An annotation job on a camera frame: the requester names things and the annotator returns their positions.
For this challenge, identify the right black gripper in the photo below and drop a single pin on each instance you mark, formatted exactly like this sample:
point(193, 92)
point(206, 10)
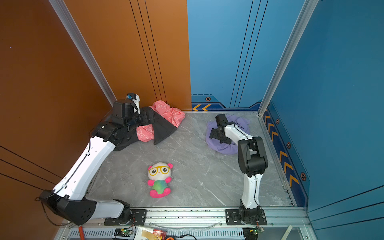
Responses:
point(213, 134)

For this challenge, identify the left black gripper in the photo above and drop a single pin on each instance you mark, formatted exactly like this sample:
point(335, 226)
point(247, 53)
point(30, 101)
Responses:
point(145, 120)

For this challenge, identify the purple cloth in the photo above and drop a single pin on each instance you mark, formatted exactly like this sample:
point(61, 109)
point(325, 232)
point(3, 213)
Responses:
point(238, 129)

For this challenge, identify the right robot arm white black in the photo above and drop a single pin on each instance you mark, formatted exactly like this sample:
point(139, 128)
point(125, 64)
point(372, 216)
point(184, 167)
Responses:
point(252, 160)

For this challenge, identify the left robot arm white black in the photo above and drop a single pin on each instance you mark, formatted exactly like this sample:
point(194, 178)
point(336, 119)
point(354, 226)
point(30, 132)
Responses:
point(68, 198)

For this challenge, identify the black cloth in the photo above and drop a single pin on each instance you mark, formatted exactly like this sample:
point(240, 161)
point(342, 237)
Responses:
point(121, 138)

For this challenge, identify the pink patterned cloth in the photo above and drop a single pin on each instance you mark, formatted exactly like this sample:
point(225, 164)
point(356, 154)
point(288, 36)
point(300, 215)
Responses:
point(165, 115)

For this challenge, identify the panda plush toy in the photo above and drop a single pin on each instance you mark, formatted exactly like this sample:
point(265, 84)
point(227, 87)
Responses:
point(159, 177)

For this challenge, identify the small right circuit board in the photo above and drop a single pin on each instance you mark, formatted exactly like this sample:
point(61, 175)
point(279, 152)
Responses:
point(257, 231)

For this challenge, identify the green circuit board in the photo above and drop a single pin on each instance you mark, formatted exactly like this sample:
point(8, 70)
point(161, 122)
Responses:
point(124, 234)

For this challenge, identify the colourful snack packet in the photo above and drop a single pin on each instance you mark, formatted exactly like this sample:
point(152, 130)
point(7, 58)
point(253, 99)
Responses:
point(144, 233)

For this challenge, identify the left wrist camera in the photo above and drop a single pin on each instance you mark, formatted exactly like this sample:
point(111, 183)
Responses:
point(136, 99)

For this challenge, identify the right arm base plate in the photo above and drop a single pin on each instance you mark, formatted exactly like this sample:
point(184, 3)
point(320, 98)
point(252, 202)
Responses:
point(240, 216)

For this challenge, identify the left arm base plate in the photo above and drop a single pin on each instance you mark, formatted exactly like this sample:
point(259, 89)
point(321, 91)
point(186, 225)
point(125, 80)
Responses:
point(137, 217)

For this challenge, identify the aluminium front rail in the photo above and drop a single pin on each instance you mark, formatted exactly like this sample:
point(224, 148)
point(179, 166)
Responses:
point(215, 217)

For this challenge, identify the red handled tool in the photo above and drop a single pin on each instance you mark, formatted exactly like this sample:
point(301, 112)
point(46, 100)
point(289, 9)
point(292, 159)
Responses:
point(81, 233)

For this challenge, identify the left aluminium corner post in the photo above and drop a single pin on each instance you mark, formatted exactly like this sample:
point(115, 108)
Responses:
point(75, 34)

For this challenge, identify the aluminium corner post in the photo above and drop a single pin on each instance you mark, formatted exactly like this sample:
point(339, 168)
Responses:
point(295, 36)
point(75, 34)

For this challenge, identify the right aluminium corner post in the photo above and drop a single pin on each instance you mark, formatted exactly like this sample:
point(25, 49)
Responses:
point(295, 36)

